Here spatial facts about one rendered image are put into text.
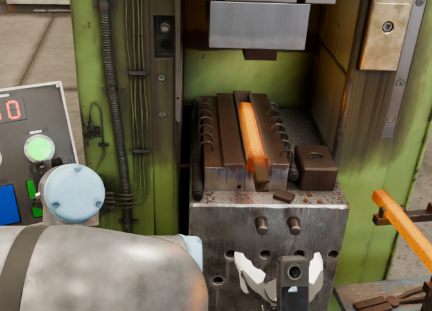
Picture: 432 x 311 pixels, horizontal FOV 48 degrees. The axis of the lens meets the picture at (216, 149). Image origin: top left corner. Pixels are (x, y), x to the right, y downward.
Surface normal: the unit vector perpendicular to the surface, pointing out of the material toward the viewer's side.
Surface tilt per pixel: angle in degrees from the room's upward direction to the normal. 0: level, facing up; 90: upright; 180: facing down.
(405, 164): 90
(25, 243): 7
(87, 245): 16
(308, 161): 0
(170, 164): 90
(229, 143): 0
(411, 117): 90
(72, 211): 59
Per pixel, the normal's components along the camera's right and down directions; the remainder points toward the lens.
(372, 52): 0.04, 0.50
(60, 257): 0.18, -0.83
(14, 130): 0.42, -0.04
